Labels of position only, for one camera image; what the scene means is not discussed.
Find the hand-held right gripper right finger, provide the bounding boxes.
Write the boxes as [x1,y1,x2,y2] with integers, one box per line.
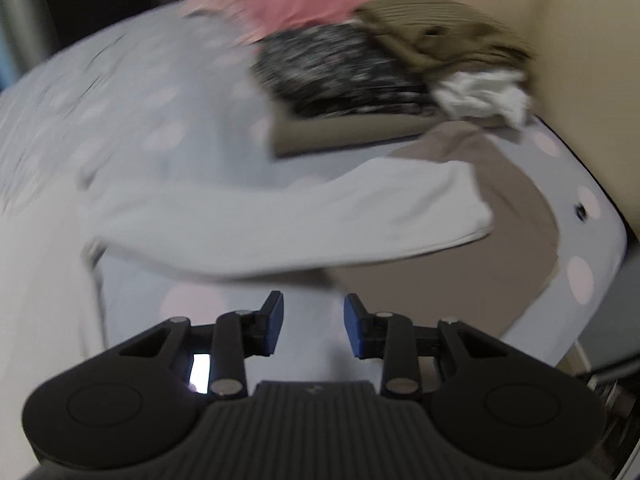
[344,292,516,398]

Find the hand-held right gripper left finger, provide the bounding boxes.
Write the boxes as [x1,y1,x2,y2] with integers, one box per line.
[117,290,286,401]

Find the white sweatshirt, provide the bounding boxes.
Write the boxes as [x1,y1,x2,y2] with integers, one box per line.
[0,160,496,466]

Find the light pink clothes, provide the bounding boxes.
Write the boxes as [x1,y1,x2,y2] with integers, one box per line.
[179,0,228,18]

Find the tan garment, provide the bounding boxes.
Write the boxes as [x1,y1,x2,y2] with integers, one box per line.
[322,120,562,343]

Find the khaki folded garment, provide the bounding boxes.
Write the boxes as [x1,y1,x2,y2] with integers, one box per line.
[270,105,521,159]

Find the polka dot bedspread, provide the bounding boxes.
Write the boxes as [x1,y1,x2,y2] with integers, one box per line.
[0,0,628,388]

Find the dark floral garment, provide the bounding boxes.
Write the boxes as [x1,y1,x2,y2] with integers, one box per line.
[251,22,443,122]

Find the white crumpled garment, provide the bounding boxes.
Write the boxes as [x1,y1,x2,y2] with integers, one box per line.
[431,67,535,129]

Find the olive ribbed sweater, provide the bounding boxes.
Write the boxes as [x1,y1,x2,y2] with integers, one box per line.
[354,0,535,75]

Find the beige padded headboard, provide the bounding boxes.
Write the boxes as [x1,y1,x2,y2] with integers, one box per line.
[367,0,640,243]

